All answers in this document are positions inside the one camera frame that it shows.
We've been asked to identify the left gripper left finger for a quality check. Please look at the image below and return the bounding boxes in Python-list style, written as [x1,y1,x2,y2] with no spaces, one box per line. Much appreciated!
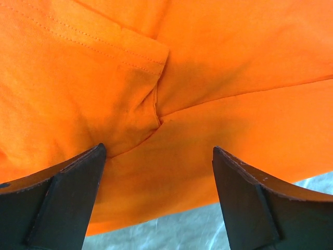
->
[1,143,106,249]

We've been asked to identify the orange t shirt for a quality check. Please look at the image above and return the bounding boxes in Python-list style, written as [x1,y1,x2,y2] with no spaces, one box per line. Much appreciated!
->
[1,1,332,235]

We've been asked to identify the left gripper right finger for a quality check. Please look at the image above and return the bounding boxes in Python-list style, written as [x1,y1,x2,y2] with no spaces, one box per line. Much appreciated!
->
[212,147,332,249]

